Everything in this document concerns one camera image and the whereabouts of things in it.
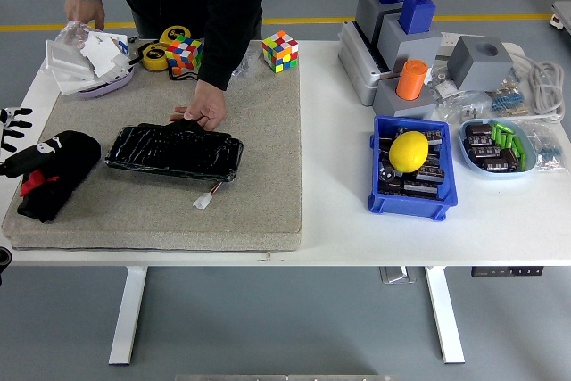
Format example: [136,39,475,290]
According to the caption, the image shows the white flat plate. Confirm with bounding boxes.
[55,72,108,96]

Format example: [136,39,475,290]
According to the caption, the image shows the person's left hand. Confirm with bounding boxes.
[169,79,228,132]

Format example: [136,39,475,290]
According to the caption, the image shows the grey-brown mat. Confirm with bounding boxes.
[1,40,303,253]

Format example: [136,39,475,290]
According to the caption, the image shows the white power cable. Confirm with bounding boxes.
[508,53,567,122]

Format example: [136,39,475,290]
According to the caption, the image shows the crumpled clear plastic bag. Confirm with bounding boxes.
[55,21,97,47]

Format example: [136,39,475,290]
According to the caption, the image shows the metal bracket under table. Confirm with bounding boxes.
[378,266,417,285]

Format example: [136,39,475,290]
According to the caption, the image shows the low grey block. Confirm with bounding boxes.
[372,79,441,121]

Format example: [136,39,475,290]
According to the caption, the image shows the blue plastic bin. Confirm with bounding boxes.
[368,115,459,222]

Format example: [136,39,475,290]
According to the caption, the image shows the orange cylinder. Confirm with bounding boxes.
[395,58,429,102]

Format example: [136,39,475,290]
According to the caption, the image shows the light blue dish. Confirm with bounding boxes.
[458,118,538,180]

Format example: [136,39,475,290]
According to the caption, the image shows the colourful puzzle cube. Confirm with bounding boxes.
[261,30,300,74]
[165,35,204,77]

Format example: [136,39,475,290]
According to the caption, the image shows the black table control panel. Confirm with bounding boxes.
[471,267,545,277]

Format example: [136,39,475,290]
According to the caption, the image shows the white table leg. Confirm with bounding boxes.
[108,266,149,367]
[424,266,467,365]

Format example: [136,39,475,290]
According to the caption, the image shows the white flat box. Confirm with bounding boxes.
[44,39,97,83]

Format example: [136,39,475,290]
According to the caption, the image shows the white cart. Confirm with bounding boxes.
[549,0,571,35]

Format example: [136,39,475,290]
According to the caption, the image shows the yellow tape measure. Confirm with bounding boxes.
[141,43,170,72]
[159,25,193,47]

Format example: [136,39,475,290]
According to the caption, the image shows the grey metal enclosure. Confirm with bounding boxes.
[337,20,393,108]

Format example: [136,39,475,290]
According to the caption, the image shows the person's right hand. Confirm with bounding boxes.
[64,0,106,32]

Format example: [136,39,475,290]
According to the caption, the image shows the grey block with round hole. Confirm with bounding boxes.
[447,35,515,93]

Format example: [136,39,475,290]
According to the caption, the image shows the clear bag of metal parts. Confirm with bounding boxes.
[434,90,494,126]

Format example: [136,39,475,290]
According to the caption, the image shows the black lanyard strap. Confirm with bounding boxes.
[168,69,200,83]

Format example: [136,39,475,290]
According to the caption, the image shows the white plug connector with wires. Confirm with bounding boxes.
[192,182,223,211]

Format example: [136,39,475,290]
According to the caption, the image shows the white card sheet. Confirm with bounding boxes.
[79,32,130,79]

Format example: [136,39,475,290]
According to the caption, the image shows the black rag with red patch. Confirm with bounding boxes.
[16,129,103,224]

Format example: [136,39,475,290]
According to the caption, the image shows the small bag of screws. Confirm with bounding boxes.
[231,48,262,81]

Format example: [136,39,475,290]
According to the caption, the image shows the yellow lemon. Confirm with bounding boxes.
[388,130,430,174]

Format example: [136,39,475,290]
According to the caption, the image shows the bag of blue resistors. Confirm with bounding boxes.
[519,120,559,173]
[490,68,532,117]

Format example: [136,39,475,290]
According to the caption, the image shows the small bag of white parts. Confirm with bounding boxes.
[427,66,460,99]

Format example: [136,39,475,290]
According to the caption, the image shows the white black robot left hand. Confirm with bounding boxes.
[0,106,62,178]

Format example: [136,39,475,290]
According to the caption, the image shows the tall grey block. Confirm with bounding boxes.
[355,0,405,43]
[377,12,443,72]

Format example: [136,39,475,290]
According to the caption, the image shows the purple tray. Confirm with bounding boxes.
[75,66,135,100]

